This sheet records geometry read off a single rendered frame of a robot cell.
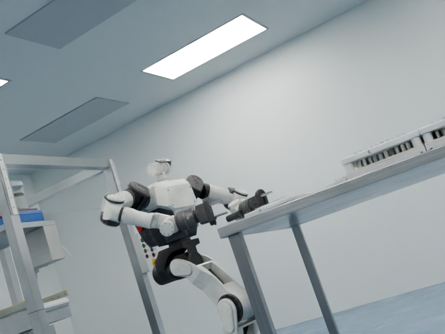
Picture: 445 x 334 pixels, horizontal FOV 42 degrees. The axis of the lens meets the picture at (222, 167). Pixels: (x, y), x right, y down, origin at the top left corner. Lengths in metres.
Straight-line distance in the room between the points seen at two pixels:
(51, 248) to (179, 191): 0.86
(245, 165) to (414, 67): 2.08
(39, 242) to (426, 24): 4.30
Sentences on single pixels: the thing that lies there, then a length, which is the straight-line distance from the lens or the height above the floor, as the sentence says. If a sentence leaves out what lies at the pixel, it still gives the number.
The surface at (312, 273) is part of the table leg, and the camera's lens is 2.86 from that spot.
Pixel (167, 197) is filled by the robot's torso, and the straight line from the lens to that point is 2.87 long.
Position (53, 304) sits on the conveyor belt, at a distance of 3.32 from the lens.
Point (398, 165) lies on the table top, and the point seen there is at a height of 0.88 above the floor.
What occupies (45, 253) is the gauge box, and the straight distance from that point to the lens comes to 3.41.
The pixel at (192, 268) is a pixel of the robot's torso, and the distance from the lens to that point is 2.86.
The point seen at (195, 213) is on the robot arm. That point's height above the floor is 1.03.
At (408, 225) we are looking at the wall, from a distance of 6.09.
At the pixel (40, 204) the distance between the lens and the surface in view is 3.35.
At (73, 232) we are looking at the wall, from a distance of 8.02.
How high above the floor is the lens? 0.74
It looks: 10 degrees up
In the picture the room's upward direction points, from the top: 19 degrees counter-clockwise
